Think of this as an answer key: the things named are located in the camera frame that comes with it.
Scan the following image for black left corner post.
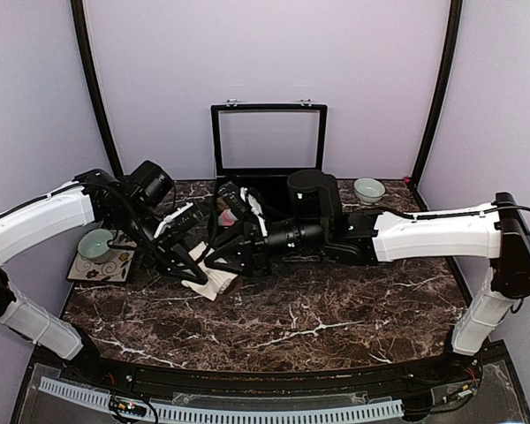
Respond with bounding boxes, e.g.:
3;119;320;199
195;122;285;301
70;0;124;177

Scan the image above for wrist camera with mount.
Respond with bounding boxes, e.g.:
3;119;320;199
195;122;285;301
218;182;269;237
154;201;210;239

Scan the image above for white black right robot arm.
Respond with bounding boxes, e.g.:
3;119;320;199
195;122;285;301
204;169;530;383

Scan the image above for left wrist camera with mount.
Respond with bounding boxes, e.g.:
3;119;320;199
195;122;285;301
154;201;210;239

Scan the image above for floral square ceramic plate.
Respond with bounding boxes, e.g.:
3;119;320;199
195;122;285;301
67;230;137;284

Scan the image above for pink patterned sock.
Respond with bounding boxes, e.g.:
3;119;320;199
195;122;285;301
218;209;238;227

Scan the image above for black compartment storage box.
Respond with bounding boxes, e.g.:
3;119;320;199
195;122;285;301
215;169;343;245

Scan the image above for glass-panel black box lid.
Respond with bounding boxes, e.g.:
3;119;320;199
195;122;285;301
210;101;329;177

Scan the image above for white slotted cable duct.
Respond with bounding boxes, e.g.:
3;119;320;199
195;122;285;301
37;377;405;423

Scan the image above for black front rail frame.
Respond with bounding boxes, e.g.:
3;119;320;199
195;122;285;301
11;342;530;423

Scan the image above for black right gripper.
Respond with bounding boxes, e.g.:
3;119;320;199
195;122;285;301
204;213;328;276

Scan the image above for black right corner post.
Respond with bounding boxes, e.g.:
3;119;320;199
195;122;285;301
410;0;464;190

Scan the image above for small green circuit board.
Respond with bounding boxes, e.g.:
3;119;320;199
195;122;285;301
109;397;147;417

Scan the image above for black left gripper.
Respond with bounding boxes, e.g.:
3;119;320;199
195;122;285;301
110;201;211;285

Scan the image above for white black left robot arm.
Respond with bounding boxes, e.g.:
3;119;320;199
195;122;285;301
0;161;209;385

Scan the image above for beige and brown sock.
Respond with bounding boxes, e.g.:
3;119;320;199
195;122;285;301
181;261;243;301

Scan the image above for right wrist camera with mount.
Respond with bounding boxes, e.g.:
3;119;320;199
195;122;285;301
218;182;269;237

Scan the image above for pale green ceramic bowl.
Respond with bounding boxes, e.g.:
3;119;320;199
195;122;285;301
77;229;114;262

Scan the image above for black corner post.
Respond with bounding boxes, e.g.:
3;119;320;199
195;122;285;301
70;0;124;177
410;0;464;190

